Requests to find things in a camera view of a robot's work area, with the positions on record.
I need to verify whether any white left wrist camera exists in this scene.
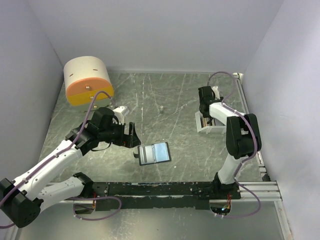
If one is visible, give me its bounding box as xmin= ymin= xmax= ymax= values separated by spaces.
xmin=113 ymin=105 xmax=130 ymax=125

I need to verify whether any black leather card holder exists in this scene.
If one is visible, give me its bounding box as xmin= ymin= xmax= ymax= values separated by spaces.
xmin=133 ymin=142 xmax=172 ymax=166

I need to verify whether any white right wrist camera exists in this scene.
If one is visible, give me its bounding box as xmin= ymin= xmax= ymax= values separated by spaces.
xmin=211 ymin=86 xmax=221 ymax=100

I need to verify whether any beige orange mini drawer cabinet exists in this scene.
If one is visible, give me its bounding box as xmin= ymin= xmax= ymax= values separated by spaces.
xmin=63 ymin=56 xmax=114 ymax=112

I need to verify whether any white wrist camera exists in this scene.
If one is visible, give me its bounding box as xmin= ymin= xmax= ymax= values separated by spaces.
xmin=211 ymin=86 xmax=221 ymax=100
xmin=113 ymin=105 xmax=130 ymax=125

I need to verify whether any gold black card stack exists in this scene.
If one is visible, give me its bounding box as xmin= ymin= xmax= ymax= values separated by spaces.
xmin=200 ymin=116 xmax=220 ymax=128

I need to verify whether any white card tray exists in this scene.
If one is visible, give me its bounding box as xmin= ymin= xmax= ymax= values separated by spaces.
xmin=195 ymin=111 xmax=226 ymax=134

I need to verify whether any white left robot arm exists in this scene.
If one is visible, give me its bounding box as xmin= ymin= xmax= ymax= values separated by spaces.
xmin=0 ymin=107 xmax=141 ymax=228

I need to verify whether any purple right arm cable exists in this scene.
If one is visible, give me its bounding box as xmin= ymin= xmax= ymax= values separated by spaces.
xmin=207 ymin=71 xmax=262 ymax=219

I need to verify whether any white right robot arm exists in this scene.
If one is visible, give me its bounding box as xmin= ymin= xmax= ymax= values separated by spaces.
xmin=192 ymin=85 xmax=262 ymax=200

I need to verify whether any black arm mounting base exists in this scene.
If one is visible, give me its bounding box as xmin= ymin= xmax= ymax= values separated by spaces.
xmin=78 ymin=180 xmax=241 ymax=210

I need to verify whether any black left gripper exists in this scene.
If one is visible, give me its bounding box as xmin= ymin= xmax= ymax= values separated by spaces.
xmin=99 ymin=118 xmax=142 ymax=148

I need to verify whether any aluminium rail frame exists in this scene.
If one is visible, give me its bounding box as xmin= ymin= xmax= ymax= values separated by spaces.
xmin=232 ymin=72 xmax=293 ymax=240

